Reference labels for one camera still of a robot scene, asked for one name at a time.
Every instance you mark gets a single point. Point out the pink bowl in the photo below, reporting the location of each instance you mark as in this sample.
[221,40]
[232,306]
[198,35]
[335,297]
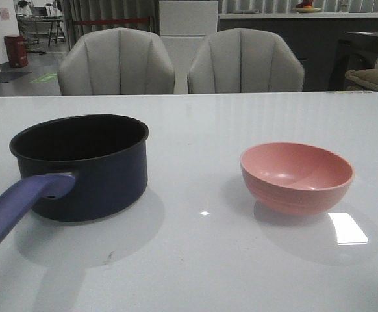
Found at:
[295,179]

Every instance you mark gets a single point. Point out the right beige chair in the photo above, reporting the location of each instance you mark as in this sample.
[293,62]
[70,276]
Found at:
[244,61]

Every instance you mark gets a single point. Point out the beige chair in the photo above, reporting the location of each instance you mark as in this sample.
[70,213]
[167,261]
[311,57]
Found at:
[118,61]
[244,61]

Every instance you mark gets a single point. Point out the left beige chair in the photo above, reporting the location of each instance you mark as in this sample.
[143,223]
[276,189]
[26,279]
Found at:
[118,61]

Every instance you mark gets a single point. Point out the white cabinet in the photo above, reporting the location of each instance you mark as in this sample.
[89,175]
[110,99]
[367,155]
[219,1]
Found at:
[183,25]

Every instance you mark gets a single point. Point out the grey counter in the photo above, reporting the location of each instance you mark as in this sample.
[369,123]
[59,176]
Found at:
[313,37]

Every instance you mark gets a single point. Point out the fruit plate on counter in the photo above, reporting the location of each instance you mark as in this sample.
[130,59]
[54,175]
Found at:
[306,6]

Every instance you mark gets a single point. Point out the background metal table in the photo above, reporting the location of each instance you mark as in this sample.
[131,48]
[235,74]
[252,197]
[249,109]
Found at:
[40,18]

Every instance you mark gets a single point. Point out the dark washing machine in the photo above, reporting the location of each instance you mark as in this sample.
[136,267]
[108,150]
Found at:
[354,51]

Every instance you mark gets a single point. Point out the red trash bin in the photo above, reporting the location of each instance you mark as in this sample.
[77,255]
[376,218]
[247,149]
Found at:
[15,48]

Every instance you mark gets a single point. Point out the dark blue saucepan purple handle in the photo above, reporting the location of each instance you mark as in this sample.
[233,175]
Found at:
[76,169]

